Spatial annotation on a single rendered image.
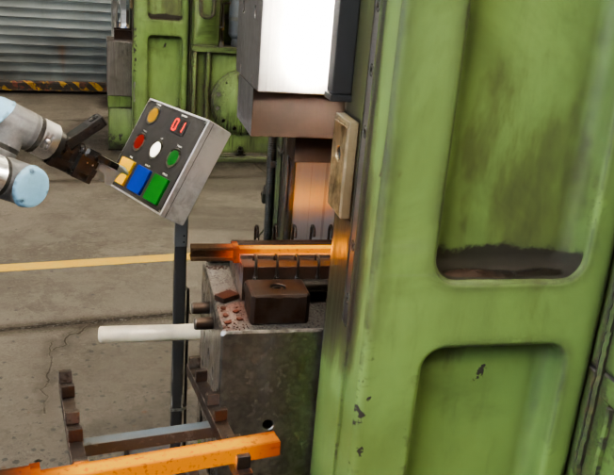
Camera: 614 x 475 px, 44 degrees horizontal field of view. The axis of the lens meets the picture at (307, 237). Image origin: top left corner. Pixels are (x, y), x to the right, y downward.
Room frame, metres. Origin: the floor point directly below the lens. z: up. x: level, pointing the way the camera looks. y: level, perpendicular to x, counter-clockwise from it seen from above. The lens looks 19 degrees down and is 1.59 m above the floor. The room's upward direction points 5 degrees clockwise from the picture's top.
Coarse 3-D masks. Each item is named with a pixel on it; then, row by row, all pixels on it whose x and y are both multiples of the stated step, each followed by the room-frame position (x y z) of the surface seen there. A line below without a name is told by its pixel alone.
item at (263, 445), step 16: (272, 432) 0.94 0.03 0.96; (176, 448) 0.89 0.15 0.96; (192, 448) 0.89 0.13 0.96; (208, 448) 0.89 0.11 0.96; (224, 448) 0.90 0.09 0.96; (240, 448) 0.90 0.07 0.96; (256, 448) 0.91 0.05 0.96; (272, 448) 0.92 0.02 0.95; (32, 464) 0.82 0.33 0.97; (80, 464) 0.83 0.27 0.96; (96, 464) 0.84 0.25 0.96; (112, 464) 0.84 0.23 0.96; (128, 464) 0.84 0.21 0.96; (144, 464) 0.85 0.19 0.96; (160, 464) 0.85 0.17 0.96; (176, 464) 0.86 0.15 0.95; (192, 464) 0.87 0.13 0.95; (208, 464) 0.88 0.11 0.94; (224, 464) 0.89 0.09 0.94
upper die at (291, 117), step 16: (240, 80) 1.65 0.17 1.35; (240, 96) 1.64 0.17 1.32; (256, 96) 1.49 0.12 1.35; (272, 96) 1.50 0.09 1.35; (288, 96) 1.51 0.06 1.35; (304, 96) 1.51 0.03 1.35; (320, 96) 1.52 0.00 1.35; (240, 112) 1.63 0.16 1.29; (256, 112) 1.49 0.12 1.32; (272, 112) 1.50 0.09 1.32; (288, 112) 1.51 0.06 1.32; (304, 112) 1.51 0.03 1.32; (320, 112) 1.52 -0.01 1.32; (256, 128) 1.49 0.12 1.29; (272, 128) 1.50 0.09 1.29; (288, 128) 1.51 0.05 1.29; (304, 128) 1.51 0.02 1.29; (320, 128) 1.52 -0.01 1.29
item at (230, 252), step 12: (192, 252) 1.53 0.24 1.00; (204, 252) 1.54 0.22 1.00; (216, 252) 1.54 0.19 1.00; (228, 252) 1.55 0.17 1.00; (240, 252) 1.55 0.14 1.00; (252, 252) 1.55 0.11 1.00; (264, 252) 1.56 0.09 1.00; (276, 252) 1.57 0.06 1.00; (288, 252) 1.57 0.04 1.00; (300, 252) 1.58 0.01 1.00; (312, 252) 1.59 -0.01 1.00; (324, 252) 1.59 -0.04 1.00
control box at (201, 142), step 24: (144, 120) 2.18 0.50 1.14; (168, 120) 2.10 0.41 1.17; (192, 120) 2.02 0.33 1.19; (144, 144) 2.11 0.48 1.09; (168, 144) 2.03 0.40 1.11; (192, 144) 1.96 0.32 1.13; (216, 144) 1.98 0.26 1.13; (168, 168) 1.97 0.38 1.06; (192, 168) 1.94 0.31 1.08; (144, 192) 1.98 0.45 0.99; (168, 192) 1.91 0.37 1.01; (192, 192) 1.94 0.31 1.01; (168, 216) 1.89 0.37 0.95
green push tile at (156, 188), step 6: (156, 174) 1.97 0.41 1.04; (156, 180) 1.96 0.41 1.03; (162, 180) 1.94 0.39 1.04; (168, 180) 1.93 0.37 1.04; (150, 186) 1.96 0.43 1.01; (156, 186) 1.94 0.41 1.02; (162, 186) 1.93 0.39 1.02; (150, 192) 1.95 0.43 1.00; (156, 192) 1.93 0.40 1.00; (162, 192) 1.92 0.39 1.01; (144, 198) 1.95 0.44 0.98; (150, 198) 1.93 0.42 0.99; (156, 198) 1.91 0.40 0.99; (156, 204) 1.91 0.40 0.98
